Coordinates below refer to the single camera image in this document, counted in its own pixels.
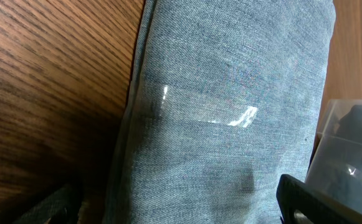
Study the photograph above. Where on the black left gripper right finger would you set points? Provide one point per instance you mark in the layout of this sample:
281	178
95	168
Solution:
295	196

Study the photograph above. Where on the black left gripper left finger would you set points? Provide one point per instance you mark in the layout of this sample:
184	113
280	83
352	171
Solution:
60	207

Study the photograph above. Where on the black garment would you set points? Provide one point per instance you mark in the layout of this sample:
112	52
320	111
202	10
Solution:
343	154

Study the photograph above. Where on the blue denim jeans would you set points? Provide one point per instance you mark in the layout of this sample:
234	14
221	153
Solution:
224	98

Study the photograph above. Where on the clear plastic storage bin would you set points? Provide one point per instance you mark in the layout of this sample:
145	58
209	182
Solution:
335	110

